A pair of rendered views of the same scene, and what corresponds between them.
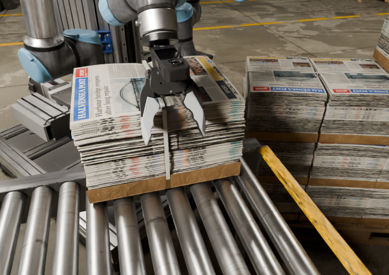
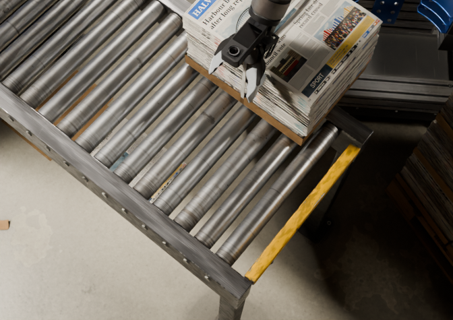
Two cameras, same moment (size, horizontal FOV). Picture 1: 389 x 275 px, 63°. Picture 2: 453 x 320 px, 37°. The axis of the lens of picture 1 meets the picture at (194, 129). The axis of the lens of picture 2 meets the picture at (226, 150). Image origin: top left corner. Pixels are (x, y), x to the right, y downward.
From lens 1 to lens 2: 1.13 m
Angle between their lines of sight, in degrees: 45
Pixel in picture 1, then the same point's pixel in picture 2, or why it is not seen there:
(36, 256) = (129, 69)
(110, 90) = not seen: outside the picture
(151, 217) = (207, 111)
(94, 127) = (196, 28)
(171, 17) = (272, 9)
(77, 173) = not seen: hidden behind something
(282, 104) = not seen: outside the picture
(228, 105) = (295, 96)
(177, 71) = (226, 58)
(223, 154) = (290, 121)
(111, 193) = (200, 69)
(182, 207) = (232, 126)
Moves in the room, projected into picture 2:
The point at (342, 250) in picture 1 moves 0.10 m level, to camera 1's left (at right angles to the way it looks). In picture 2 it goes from (265, 253) to (240, 219)
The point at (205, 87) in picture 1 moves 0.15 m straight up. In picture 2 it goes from (306, 63) to (316, 25)
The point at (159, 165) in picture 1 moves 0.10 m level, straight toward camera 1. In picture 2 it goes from (238, 83) to (209, 108)
